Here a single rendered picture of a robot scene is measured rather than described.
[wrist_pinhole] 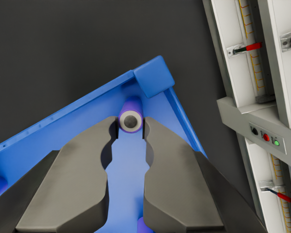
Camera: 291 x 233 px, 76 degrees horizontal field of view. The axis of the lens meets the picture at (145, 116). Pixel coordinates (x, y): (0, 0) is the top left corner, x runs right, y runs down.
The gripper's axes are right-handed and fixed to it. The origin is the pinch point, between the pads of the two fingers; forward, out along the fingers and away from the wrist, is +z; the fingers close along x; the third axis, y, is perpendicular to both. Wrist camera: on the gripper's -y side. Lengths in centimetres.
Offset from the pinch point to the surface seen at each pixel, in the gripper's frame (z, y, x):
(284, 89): 19.6, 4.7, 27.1
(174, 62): 54, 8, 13
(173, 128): 5.4, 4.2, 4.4
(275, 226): 25, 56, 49
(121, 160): 4.4, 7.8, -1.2
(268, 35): 24.2, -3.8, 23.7
